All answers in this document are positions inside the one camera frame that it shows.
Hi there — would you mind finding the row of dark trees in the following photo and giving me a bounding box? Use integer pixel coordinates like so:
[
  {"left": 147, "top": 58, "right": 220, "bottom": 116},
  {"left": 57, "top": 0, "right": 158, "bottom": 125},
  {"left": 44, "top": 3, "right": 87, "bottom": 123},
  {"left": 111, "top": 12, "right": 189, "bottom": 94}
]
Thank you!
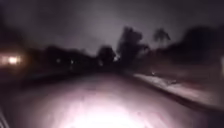
[{"left": 0, "top": 25, "right": 224, "bottom": 76}]

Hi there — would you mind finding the grey paved road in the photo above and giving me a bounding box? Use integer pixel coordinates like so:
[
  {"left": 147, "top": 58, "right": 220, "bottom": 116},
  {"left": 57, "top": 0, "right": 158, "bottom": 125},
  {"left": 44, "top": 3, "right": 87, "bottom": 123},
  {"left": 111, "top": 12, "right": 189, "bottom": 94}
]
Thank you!
[{"left": 0, "top": 72, "right": 224, "bottom": 128}]

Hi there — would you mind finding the pale roadside verge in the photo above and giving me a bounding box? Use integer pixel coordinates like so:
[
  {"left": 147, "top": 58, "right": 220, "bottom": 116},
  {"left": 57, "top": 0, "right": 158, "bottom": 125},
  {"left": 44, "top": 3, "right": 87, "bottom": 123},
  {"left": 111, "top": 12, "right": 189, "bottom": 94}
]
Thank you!
[{"left": 133, "top": 72, "right": 224, "bottom": 108}]

